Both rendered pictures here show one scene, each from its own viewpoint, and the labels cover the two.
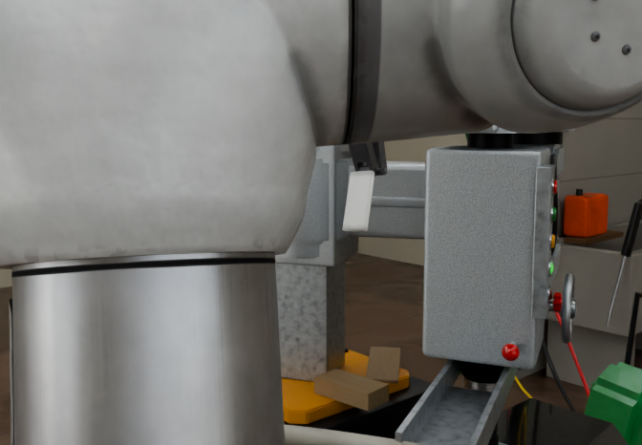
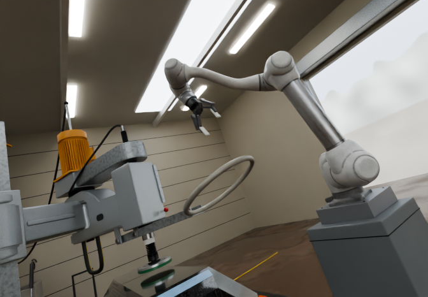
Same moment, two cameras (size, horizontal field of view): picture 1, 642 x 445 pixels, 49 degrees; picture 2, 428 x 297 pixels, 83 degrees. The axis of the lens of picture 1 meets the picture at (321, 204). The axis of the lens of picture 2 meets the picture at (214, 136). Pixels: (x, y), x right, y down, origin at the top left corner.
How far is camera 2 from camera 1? 1.50 m
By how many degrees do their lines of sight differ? 86
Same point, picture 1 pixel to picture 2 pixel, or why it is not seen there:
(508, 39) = not seen: hidden behind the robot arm
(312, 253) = (14, 252)
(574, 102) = not seen: hidden behind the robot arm
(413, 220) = (56, 225)
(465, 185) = (139, 171)
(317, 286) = (13, 273)
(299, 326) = not seen: outside the picture
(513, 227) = (152, 180)
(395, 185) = (46, 213)
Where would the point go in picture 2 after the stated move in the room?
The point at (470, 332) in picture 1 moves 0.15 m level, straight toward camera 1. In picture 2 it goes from (151, 211) to (170, 205)
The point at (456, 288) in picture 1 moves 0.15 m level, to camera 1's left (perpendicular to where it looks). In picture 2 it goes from (145, 200) to (134, 201)
